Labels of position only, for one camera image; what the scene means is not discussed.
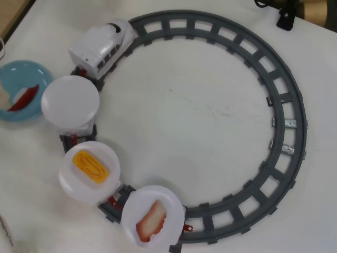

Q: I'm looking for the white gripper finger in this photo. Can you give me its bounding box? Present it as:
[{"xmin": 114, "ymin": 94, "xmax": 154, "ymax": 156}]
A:
[{"xmin": 0, "ymin": 82, "xmax": 13, "ymax": 109}]

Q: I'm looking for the red tuna toy sushi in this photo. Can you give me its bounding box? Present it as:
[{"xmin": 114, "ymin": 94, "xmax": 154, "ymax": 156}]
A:
[{"xmin": 7, "ymin": 84, "xmax": 40, "ymax": 112}]

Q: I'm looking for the blue round dish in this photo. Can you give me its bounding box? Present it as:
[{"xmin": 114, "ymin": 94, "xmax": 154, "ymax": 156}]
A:
[{"xmin": 0, "ymin": 60, "xmax": 53, "ymax": 123}]

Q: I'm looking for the white Shinkansen toy locomotive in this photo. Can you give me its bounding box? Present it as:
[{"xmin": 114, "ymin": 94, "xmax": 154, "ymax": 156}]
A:
[{"xmin": 68, "ymin": 17, "xmax": 136, "ymax": 80}]

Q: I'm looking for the yellow egg toy sushi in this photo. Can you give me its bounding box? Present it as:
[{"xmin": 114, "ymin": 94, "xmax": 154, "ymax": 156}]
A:
[{"xmin": 71, "ymin": 150, "xmax": 110, "ymax": 184}]

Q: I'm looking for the red white shrimp toy sushi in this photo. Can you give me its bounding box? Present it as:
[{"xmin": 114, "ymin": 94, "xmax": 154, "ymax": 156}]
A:
[{"xmin": 135, "ymin": 200, "xmax": 167, "ymax": 242}]

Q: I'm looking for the white round plastic plate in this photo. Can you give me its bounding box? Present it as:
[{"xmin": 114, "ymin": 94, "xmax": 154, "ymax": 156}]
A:
[
  {"xmin": 58, "ymin": 141, "xmax": 121, "ymax": 206},
  {"xmin": 41, "ymin": 75, "xmax": 100, "ymax": 129},
  {"xmin": 120, "ymin": 185, "xmax": 186, "ymax": 249}
]

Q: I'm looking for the grey circular toy train track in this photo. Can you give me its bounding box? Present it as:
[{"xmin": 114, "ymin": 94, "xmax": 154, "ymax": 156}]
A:
[{"xmin": 60, "ymin": 9, "xmax": 309, "ymax": 252}]

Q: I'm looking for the silver foil tape strip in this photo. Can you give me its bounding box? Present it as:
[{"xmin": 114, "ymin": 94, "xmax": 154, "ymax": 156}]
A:
[
  {"xmin": 271, "ymin": 118, "xmax": 297, "ymax": 129},
  {"xmin": 269, "ymin": 140, "xmax": 295, "ymax": 157}
]

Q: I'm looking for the beige cardboard tube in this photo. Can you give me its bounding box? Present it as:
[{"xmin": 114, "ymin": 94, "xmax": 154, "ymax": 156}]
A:
[{"xmin": 302, "ymin": 0, "xmax": 330, "ymax": 21}]

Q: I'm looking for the black clamp mount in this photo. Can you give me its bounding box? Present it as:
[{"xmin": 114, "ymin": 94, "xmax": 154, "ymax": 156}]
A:
[{"xmin": 276, "ymin": 0, "xmax": 300, "ymax": 32}]

